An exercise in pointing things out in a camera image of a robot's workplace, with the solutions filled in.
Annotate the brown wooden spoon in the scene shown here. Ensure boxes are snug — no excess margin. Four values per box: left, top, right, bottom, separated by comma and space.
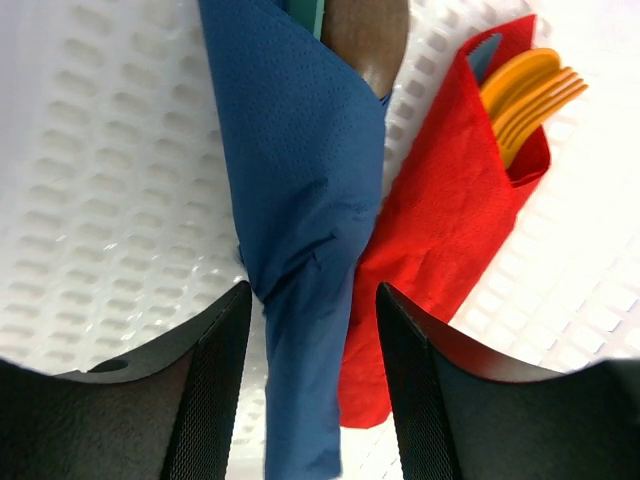
321, 0, 410, 98

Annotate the teal plastic knife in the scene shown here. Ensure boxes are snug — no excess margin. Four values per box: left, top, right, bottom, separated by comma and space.
283, 0, 325, 40

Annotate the orange plastic spoon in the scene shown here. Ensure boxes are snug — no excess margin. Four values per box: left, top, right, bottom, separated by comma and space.
480, 48, 561, 120

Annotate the orange plastic fork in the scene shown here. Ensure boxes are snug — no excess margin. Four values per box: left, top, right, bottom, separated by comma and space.
492, 67, 588, 170

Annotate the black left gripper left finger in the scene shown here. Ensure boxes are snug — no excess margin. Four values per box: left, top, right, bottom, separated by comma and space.
1, 282, 252, 479

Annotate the blue paper napkin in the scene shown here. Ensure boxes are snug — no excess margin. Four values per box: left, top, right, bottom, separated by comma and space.
200, 1, 386, 479

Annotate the red bottle orange cap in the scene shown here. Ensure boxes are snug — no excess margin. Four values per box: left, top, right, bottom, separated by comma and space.
338, 37, 550, 429

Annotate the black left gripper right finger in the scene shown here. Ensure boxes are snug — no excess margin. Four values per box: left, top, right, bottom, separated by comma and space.
376, 283, 639, 479

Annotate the grey-blue plastic knife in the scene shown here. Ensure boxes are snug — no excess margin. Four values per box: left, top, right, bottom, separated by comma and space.
467, 33, 502, 85

